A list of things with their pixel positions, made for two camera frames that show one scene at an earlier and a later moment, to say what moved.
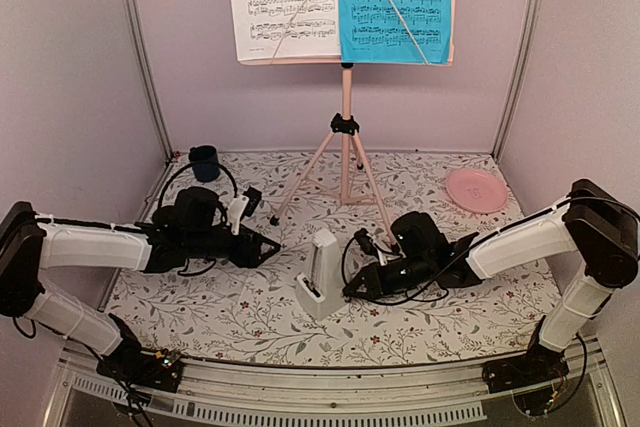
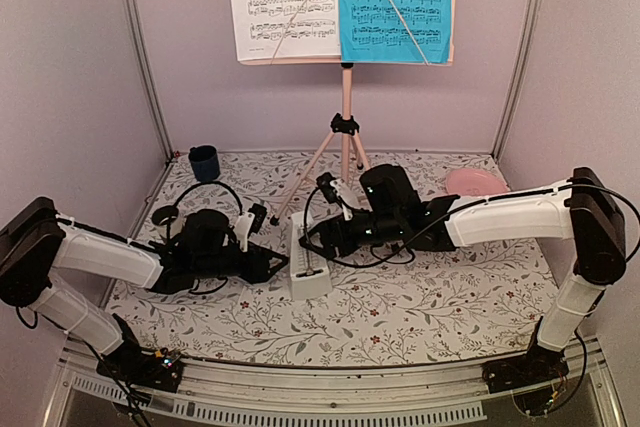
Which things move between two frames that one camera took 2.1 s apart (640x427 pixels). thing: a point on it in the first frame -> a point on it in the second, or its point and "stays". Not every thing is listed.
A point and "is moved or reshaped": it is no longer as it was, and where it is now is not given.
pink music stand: x=344 y=125 stays
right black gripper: x=374 y=281 -> x=329 y=228
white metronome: x=321 y=289 is moved or reshaped
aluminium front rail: x=421 y=395 stays
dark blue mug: x=205 y=162 stays
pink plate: x=477 y=191 stays
